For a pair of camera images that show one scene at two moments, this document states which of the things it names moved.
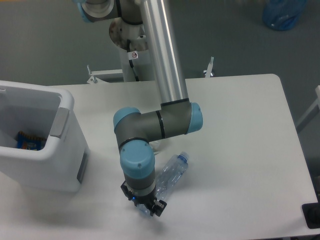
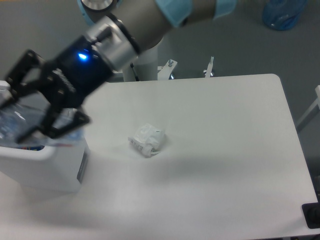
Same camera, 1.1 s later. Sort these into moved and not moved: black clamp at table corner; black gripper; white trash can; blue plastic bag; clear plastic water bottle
Moved: black gripper; clear plastic water bottle
Not moved: white trash can; black clamp at table corner; blue plastic bag
